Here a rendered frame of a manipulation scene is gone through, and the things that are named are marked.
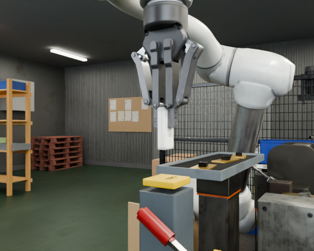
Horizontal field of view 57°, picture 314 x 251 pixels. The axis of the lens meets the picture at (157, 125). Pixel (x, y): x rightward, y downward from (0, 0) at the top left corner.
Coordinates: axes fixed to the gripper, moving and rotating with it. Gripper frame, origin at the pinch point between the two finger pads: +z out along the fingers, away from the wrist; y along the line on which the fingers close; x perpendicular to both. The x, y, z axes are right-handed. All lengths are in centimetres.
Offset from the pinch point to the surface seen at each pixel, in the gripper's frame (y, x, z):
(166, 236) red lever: 6.3, -10.6, 13.5
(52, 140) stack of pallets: -630, 479, 42
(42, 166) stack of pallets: -663, 472, 115
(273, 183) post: 10.7, 37.2, 14.4
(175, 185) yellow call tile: 3.2, -2.4, 8.8
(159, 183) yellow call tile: 0.6, -2.9, 8.7
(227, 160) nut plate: 2.1, 26.4, 7.9
